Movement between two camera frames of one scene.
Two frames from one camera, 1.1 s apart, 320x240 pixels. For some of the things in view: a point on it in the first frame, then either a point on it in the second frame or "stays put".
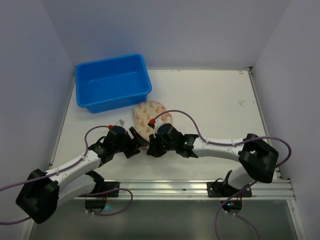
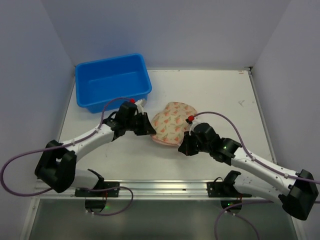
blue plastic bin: x=111 y=83 stays put
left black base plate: x=107 y=186 stays put
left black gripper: x=130 y=144 → x=139 y=122
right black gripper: x=157 y=146 → x=191 y=144
